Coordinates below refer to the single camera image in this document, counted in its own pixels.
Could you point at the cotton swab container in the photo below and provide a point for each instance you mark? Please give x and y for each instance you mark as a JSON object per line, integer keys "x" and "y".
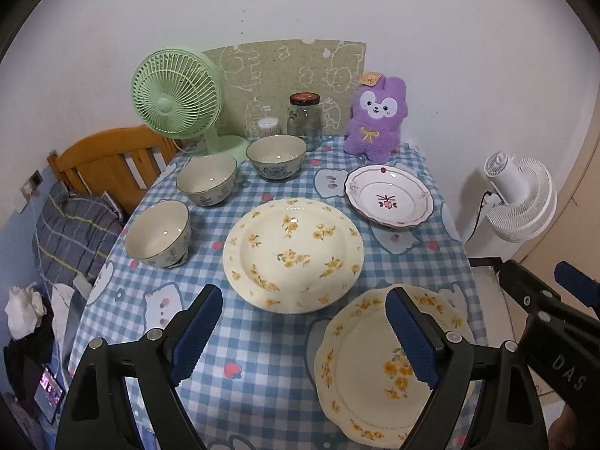
{"x": 268, "y": 126}

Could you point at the purple plush toy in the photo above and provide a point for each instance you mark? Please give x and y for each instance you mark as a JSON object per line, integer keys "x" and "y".
{"x": 375, "y": 126}

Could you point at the green desk fan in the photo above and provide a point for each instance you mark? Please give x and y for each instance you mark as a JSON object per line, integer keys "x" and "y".
{"x": 168, "y": 103}

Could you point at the round yellow floral plate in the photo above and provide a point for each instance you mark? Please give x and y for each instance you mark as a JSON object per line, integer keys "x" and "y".
{"x": 290, "y": 253}

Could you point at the dark wall switch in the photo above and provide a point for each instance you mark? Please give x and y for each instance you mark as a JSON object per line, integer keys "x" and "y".
{"x": 35, "y": 178}

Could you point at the glass jar black lid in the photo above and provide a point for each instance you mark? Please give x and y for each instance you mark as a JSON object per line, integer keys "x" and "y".
{"x": 304, "y": 122}

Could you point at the blue checked tablecloth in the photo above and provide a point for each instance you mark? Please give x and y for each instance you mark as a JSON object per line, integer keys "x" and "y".
{"x": 281, "y": 337}

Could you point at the grey plaid pillow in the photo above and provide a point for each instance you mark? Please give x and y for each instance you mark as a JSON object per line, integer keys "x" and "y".
{"x": 70, "y": 234}

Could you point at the cream bowl blue floral print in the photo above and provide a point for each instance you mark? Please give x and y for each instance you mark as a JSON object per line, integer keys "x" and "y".
{"x": 206, "y": 178}
{"x": 157, "y": 234}
{"x": 276, "y": 150}

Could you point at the phone with lit screen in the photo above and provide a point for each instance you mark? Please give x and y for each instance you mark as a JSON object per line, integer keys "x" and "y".
{"x": 49, "y": 391}

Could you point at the white floor fan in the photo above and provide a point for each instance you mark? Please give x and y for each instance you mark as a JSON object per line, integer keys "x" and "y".
{"x": 515, "y": 211}

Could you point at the dark clothes pile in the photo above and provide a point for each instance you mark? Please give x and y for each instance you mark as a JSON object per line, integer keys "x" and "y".
{"x": 28, "y": 351}

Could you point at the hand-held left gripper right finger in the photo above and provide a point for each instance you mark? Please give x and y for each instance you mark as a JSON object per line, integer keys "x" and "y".
{"x": 412, "y": 337}

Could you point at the white wall socket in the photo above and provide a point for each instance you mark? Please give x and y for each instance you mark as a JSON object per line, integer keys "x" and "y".
{"x": 26, "y": 191}

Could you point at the scalloped yellow floral plate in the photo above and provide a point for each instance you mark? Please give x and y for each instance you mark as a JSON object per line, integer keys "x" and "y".
{"x": 356, "y": 375}

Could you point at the white plastic bag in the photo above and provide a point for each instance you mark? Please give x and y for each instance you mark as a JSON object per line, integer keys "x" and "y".
{"x": 23, "y": 309}

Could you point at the wooden bed headboard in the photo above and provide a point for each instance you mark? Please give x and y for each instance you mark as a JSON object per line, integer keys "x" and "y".
{"x": 103, "y": 159}

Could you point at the white garment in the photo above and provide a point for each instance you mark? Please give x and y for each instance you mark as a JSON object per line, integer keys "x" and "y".
{"x": 63, "y": 307}

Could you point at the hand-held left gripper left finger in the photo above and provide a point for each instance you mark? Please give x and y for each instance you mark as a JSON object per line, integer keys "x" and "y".
{"x": 197, "y": 333}

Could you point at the white plate red flower print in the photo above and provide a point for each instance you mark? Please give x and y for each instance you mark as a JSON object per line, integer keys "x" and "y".
{"x": 389, "y": 197}

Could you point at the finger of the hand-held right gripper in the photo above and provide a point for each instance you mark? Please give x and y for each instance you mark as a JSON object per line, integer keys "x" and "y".
{"x": 525, "y": 290}
{"x": 579, "y": 286}

